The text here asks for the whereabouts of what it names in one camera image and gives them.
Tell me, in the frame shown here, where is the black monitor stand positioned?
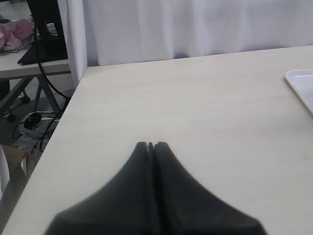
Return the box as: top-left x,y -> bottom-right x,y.
18,0 -> 68,65

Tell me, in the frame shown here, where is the brown cardboard box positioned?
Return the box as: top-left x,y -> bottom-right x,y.
0,144 -> 26,197

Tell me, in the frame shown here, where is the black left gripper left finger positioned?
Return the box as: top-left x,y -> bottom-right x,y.
45,142 -> 154,235

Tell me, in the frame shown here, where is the white side table frame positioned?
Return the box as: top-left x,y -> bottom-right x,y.
0,58 -> 71,115

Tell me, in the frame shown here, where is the white rectangular plastic tray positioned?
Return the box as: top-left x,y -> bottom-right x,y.
284,69 -> 313,116

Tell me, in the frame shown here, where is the pink cloth pile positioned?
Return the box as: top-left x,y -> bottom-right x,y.
0,19 -> 33,49

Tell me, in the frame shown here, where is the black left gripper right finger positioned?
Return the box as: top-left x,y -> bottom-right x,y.
154,142 -> 267,235

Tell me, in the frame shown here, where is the white backdrop curtain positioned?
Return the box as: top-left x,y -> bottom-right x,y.
58,0 -> 313,84

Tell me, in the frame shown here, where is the black hanging power cable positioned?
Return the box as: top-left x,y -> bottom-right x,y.
31,22 -> 71,152

